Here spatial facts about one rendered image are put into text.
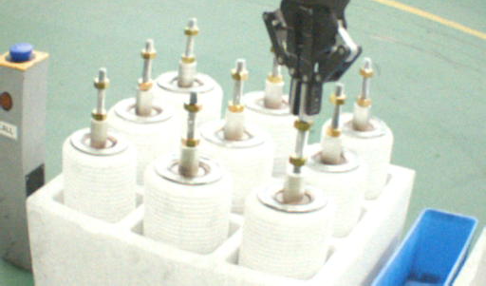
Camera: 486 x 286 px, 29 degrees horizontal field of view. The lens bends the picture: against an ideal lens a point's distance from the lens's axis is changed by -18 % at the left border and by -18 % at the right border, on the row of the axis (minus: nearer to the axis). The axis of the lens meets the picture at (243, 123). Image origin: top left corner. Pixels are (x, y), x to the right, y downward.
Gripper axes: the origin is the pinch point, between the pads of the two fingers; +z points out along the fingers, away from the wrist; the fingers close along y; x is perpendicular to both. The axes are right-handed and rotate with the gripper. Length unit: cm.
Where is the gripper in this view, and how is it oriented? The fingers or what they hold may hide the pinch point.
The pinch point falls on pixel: (305, 98)
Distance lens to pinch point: 110.5
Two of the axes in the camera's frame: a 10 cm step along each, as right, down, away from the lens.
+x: -7.7, 1.6, -6.1
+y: -6.3, -3.4, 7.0
